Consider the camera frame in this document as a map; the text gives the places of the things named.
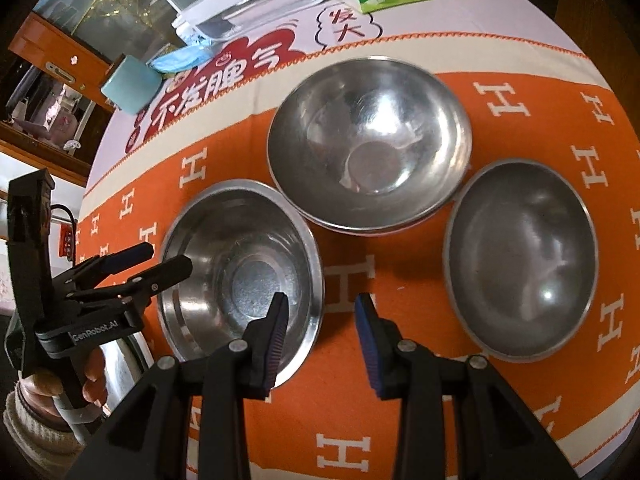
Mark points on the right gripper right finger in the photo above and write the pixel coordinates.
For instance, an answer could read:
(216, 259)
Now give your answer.
(378, 339)

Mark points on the orange H-pattern tablecloth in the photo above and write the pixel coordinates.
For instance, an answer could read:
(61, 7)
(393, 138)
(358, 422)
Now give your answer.
(528, 91)

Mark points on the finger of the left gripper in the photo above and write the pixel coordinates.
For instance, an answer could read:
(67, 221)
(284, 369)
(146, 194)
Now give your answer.
(95, 270)
(148, 283)

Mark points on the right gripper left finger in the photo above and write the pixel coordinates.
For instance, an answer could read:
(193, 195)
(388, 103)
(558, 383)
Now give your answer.
(265, 338)

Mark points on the large steel bowl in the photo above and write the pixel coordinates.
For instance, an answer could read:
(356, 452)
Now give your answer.
(369, 146)

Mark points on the dark steel bowl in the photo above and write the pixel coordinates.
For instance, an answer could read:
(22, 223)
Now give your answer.
(521, 260)

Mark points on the light blue ceramic canister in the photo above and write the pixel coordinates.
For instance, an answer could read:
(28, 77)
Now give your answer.
(130, 84)

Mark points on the pink-rimmed steel bowl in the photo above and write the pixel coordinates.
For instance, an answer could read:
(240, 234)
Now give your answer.
(246, 243)

